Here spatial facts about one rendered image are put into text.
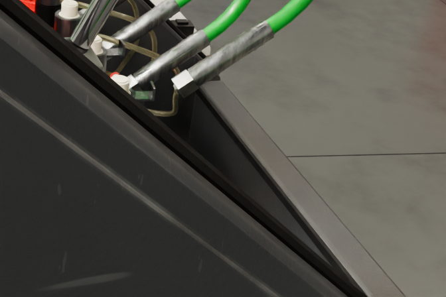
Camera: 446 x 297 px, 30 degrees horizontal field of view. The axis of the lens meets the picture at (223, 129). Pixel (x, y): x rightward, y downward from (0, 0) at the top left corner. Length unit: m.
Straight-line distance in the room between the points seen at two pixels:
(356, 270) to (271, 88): 2.45
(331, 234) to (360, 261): 0.05
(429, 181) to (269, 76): 0.83
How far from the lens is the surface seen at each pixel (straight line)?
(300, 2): 0.72
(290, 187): 0.92
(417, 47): 3.94
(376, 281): 0.83
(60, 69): 0.27
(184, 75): 0.71
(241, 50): 0.71
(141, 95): 0.71
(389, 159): 2.96
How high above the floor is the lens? 1.45
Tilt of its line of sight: 30 degrees down
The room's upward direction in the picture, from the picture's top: 10 degrees clockwise
